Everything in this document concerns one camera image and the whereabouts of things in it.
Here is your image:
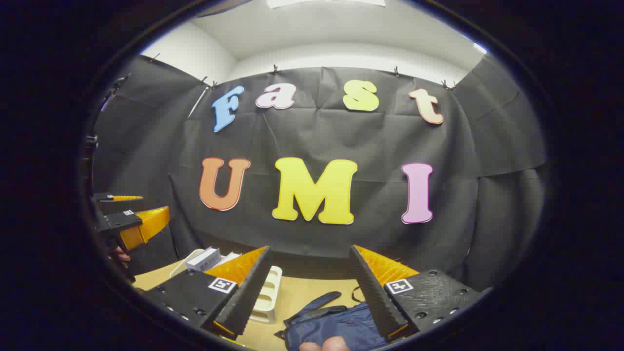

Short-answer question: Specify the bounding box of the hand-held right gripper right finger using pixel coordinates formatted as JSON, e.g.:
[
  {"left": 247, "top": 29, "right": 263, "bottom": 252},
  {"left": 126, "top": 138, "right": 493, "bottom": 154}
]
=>
[{"left": 349, "top": 244, "right": 493, "bottom": 343}]

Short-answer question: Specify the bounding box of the white plastic bookshelf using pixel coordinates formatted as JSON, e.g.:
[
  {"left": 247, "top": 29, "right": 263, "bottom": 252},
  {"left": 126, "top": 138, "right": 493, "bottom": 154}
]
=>
[{"left": 170, "top": 249, "right": 283, "bottom": 325}]

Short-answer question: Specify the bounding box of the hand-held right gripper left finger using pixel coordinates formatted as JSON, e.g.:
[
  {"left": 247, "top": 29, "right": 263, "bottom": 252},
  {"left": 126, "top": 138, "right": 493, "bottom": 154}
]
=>
[{"left": 141, "top": 245, "right": 273, "bottom": 341}]

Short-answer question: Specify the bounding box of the ceiling light panel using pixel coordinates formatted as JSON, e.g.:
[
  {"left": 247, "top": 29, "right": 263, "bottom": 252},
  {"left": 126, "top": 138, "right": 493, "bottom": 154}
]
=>
[{"left": 267, "top": 0, "right": 386, "bottom": 8}]

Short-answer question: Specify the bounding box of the blue schoolbag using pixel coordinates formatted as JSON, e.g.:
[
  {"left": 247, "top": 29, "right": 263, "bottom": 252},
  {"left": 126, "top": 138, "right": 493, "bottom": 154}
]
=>
[{"left": 274, "top": 287, "right": 390, "bottom": 351}]

